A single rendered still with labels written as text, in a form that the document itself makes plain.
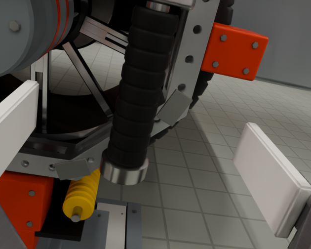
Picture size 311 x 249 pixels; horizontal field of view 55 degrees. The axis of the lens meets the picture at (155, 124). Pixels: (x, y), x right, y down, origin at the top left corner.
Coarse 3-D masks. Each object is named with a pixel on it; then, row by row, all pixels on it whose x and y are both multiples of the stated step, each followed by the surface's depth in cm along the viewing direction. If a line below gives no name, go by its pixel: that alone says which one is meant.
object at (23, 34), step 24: (0, 0) 27; (24, 0) 27; (48, 0) 32; (72, 0) 43; (0, 24) 28; (24, 24) 28; (48, 24) 33; (0, 48) 29; (24, 48) 29; (48, 48) 36; (0, 72) 30
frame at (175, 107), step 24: (216, 0) 42; (192, 24) 43; (192, 48) 44; (168, 72) 50; (192, 72) 46; (168, 96) 47; (168, 120) 49; (24, 144) 54; (48, 144) 54; (72, 144) 56; (96, 144) 50; (24, 168) 51; (48, 168) 51; (72, 168) 51; (96, 168) 52
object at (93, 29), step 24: (72, 24) 56; (96, 24) 52; (72, 48) 53; (120, 48) 54; (48, 72) 55; (0, 96) 65; (48, 96) 57; (72, 96) 78; (96, 96) 57; (48, 120) 60; (72, 120) 64; (96, 120) 61
